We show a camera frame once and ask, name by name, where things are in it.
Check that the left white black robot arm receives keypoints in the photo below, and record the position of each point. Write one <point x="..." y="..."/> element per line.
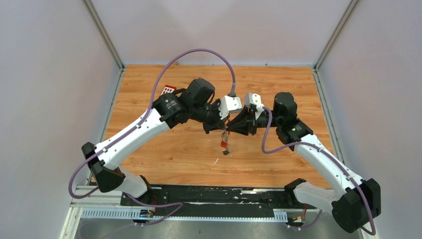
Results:
<point x="164" y="113"/>

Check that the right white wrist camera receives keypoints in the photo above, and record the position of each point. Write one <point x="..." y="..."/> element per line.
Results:
<point x="253" y="102"/>

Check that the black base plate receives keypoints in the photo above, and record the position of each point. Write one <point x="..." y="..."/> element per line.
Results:
<point x="219" y="201"/>

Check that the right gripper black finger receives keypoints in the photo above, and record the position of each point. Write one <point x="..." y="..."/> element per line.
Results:
<point x="241" y="120"/>
<point x="242" y="128"/>

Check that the red window toy brick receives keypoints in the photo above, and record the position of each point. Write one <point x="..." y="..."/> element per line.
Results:
<point x="168" y="89"/>

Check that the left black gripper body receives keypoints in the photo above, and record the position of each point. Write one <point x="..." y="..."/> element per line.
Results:
<point x="212" y="119"/>

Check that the white slotted cable duct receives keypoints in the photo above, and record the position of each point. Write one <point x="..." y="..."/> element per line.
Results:
<point x="143" y="214"/>

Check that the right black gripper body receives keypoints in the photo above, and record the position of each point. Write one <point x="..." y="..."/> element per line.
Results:
<point x="262" y="121"/>

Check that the metal keyring holder red handle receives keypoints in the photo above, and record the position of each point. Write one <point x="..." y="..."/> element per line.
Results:
<point x="224" y="142"/>

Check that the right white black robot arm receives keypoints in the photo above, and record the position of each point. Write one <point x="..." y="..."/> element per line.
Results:
<point x="352" y="200"/>

